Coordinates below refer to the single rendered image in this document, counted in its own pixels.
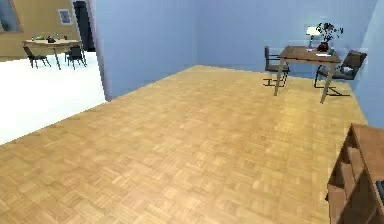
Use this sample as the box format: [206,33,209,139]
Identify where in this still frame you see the brown wooden table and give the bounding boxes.
[273,45,342,105]

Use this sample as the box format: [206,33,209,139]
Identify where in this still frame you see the black dining chair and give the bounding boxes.
[64,45,88,70]
[22,45,52,70]

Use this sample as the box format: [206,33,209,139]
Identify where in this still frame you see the dark room door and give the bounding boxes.
[72,0,96,53]

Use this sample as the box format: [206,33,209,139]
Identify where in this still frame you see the white table lamp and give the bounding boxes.
[305,26,322,50]

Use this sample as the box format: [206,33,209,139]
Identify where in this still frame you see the light wooden dining table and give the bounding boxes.
[22,38,87,71]

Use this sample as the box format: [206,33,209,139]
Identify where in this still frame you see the dark house plant in red pot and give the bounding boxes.
[315,22,344,53]

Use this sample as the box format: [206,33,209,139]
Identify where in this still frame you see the framed picture with grey print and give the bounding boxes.
[57,8,73,26]

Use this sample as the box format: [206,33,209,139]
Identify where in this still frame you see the brown wooden shelf unit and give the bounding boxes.
[325,123,384,224]

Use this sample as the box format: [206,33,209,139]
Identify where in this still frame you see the brown chair with black frame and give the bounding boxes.
[313,49,368,98]
[262,45,291,88]

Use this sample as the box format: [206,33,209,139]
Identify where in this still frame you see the window with wooden frame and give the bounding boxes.
[0,0,24,34]

